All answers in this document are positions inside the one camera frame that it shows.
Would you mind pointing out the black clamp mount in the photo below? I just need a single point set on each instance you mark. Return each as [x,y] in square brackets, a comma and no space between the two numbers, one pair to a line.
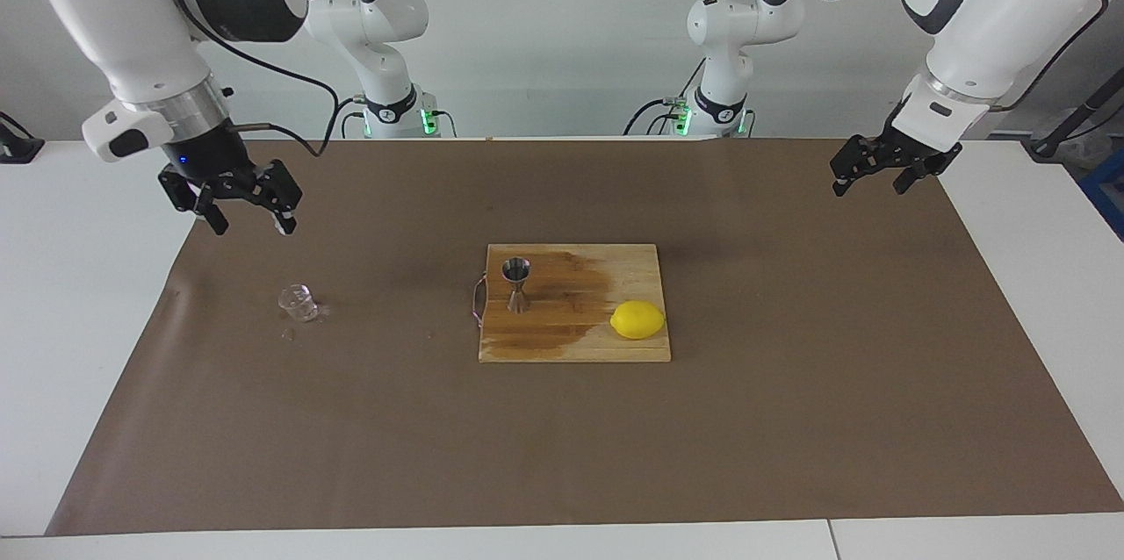
[18,147]

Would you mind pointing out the steel double jigger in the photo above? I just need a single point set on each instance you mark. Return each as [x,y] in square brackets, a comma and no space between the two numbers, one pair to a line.
[518,304]

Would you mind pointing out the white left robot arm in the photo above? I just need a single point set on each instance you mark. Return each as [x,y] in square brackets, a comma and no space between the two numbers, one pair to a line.
[983,7]

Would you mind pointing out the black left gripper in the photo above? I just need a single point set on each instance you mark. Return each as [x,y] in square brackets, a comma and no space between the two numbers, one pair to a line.
[904,143]

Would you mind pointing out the blue crate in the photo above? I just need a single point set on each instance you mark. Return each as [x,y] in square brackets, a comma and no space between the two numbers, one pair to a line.
[1108,191]

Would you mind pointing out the wooden cutting board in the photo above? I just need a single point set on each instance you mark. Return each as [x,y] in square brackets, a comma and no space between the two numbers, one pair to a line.
[544,345]

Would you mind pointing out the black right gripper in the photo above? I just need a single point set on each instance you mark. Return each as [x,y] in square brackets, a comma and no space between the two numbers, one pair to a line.
[211,156]

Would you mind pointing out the yellow lemon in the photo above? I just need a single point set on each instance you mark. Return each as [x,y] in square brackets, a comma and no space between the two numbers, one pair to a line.
[637,319]

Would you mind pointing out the small clear glass cup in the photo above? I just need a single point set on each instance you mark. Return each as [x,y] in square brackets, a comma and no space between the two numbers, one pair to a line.
[299,304]

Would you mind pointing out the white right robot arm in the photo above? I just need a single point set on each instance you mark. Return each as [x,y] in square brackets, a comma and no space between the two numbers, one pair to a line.
[149,16]

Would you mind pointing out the brown paper table mat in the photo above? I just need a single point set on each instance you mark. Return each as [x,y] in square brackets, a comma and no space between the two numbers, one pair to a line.
[351,437]

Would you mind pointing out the black tripod stand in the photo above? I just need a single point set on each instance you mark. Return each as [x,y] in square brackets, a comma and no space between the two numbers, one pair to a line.
[1058,143]

